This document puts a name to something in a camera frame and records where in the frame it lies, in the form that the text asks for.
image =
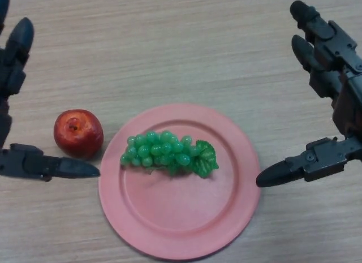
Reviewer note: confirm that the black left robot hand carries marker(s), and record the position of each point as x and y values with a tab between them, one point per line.
14	73

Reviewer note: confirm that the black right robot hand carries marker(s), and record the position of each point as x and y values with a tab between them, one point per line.
348	104

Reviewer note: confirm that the green grape bunch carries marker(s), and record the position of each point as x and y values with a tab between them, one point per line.
164	150

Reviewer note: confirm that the pink round plate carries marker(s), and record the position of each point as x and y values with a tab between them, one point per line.
181	215

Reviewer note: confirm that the red apple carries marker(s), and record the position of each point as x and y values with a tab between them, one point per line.
77	135

